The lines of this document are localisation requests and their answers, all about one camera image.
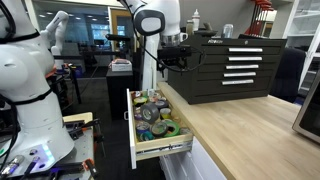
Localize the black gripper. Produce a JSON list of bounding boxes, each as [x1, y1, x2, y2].
[[156, 44, 193, 74]]

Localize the gray duct tape roll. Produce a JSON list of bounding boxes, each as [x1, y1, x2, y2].
[[140, 102, 161, 125]]

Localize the black tape roll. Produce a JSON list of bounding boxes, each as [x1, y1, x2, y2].
[[155, 99, 170, 110]]

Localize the dark olive tape roll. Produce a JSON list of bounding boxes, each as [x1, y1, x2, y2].
[[150, 121, 169, 139]]

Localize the blue silver tape roll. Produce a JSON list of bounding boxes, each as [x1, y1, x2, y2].
[[135, 121, 151, 136]]

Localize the teal tape roll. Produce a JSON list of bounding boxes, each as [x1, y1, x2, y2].
[[139, 131, 155, 142]]

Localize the wooden drawer with white front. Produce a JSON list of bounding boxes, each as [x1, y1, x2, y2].
[[123, 87, 195, 170]]

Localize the black dish on chest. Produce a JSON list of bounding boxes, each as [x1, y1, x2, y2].
[[193, 22, 218, 38]]

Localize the white box with red lid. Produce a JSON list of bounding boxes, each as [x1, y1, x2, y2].
[[108, 58, 133, 72]]

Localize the white squeeze bottle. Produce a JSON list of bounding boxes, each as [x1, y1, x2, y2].
[[191, 8, 201, 33]]

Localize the black metal tool chest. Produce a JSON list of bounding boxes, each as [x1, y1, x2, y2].
[[167, 33, 288, 105]]

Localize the silver metal can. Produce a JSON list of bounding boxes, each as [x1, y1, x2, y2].
[[221, 23, 234, 39]]

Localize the white base cabinet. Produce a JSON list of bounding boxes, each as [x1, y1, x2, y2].
[[159, 137, 228, 180]]

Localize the red bar clamps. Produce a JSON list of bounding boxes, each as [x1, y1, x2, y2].
[[244, 0, 275, 37]]

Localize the black office chair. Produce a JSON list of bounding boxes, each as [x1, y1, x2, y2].
[[269, 47, 307, 104]]

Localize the robot mounting table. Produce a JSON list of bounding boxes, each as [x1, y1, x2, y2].
[[0, 111, 95, 180]]

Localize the orange black clamp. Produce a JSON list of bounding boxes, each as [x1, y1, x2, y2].
[[82, 158, 100, 178]]

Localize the white shelf unit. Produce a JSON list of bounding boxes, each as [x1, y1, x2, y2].
[[282, 0, 320, 96]]

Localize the stainless microwave oven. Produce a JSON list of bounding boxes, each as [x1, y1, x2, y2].
[[292, 71, 320, 145]]

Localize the black pedestal cabinet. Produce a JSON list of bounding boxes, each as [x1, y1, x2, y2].
[[105, 68, 137, 121]]

